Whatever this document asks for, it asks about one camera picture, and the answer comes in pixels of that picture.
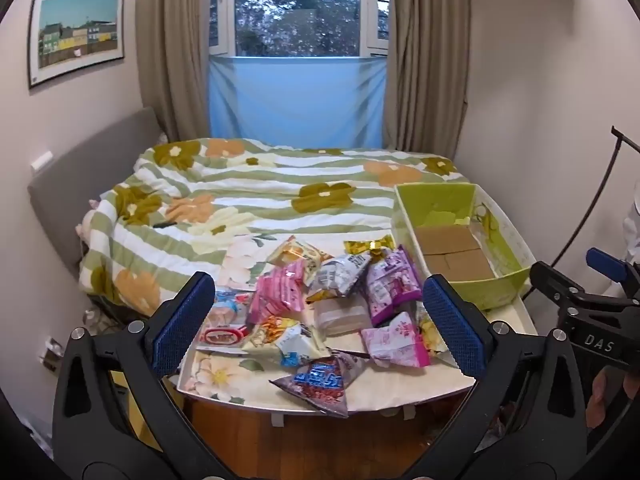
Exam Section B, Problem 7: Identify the brown cardboard liner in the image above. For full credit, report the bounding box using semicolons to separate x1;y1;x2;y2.
412;226;496;281

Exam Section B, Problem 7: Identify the dark blue red snack packet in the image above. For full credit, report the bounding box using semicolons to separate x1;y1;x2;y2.
270;351;371;418

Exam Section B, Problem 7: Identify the pink striped snack packet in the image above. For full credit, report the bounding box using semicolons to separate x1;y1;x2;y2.
247;260;308;326

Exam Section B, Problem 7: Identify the person's right hand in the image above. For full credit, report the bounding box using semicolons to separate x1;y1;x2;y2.
587;365;640;427

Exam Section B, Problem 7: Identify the white fries snack packet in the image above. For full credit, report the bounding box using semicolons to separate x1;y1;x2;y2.
241;315;313;356

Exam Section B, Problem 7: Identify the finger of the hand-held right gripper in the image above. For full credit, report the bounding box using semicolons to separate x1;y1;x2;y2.
586;247;640;306
530;261;603;317

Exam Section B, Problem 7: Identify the wall socket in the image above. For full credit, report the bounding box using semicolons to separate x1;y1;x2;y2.
40;337;63;371

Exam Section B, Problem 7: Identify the blue white cartoon snack packet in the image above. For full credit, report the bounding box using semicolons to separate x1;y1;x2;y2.
277;327;331;368

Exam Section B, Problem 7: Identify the window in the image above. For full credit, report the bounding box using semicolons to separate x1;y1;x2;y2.
210;0;391;58

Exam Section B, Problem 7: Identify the grey white snack packet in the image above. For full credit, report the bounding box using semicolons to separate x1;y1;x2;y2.
306;252;373;303

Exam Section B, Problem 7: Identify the beige translucent snack packet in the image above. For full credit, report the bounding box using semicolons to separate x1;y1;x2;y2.
312;294;373;337

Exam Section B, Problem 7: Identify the small pink snack packet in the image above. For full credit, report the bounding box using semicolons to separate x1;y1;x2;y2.
360;311;431;368

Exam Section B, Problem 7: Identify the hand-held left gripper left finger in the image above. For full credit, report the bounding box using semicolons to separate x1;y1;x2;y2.
52;271;216;480

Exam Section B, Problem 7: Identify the red label cartoon snack packet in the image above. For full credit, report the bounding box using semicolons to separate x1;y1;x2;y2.
196;287;256;356

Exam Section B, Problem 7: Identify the green storage box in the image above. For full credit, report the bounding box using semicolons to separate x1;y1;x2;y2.
391;183;532;311

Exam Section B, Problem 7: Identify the beige curtain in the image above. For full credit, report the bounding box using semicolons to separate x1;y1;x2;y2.
135;0;216;143
382;0;471;161

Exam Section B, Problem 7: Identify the blue cloth sheet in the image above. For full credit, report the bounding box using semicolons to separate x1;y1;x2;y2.
207;55;388;150

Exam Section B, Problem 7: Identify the framed wall picture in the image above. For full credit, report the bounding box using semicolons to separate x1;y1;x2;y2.
27;0;126;90

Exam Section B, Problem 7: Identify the black stand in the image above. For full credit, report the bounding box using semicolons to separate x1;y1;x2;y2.
550;127;640;266

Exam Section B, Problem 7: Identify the gold foil candy wrapper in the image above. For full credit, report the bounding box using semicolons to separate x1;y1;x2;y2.
344;235;396;261

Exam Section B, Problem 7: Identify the floral striped blanket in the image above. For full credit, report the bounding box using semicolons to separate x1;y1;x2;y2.
77;137;471;321

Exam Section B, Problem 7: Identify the purple snack packet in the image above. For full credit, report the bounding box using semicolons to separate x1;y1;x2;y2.
366;246;425;328

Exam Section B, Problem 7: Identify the white floral low table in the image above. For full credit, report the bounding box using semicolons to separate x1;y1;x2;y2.
177;232;538;418

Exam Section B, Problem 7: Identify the yellow white snack packet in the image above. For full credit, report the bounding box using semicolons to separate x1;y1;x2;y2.
267;236;333;281

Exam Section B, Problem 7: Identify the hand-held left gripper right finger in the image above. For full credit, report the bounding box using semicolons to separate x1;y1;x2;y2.
423;274;590;480

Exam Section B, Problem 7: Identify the grey bed headboard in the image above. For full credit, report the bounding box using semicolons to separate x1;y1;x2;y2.
27;106;166;281

